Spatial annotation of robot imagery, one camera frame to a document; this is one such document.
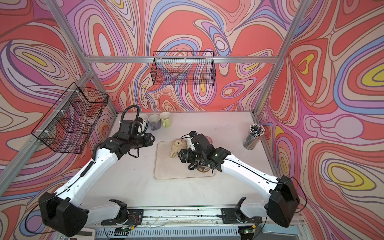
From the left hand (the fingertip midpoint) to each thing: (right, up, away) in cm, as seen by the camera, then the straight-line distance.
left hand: (155, 138), depth 79 cm
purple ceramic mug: (-7, +9, +26) cm, 28 cm away
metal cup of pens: (+58, +3, +7) cm, 58 cm away
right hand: (+17, -10, -2) cm, 20 cm away
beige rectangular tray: (+4, -19, +12) cm, 23 cm away
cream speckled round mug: (+10, -6, +11) cm, 17 cm away
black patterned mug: (+24, -17, +5) cm, 30 cm away
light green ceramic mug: (+1, +12, +25) cm, 28 cm away
